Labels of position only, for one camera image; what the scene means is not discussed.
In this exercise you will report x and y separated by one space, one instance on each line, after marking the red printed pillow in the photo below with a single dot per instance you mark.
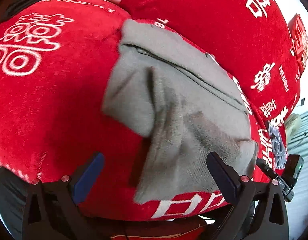
249 38

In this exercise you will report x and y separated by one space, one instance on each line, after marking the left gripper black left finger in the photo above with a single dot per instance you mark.
51 209

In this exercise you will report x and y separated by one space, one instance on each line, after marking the grey crumpled cloth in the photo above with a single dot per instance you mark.
278 147

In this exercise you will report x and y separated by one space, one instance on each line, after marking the grey knit sweater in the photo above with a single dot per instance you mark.
164 89

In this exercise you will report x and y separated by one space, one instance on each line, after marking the red printed bed blanket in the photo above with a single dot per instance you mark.
56 58

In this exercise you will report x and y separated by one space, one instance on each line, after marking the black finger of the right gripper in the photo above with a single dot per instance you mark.
288 179

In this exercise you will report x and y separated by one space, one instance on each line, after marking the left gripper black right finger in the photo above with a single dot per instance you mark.
270 220

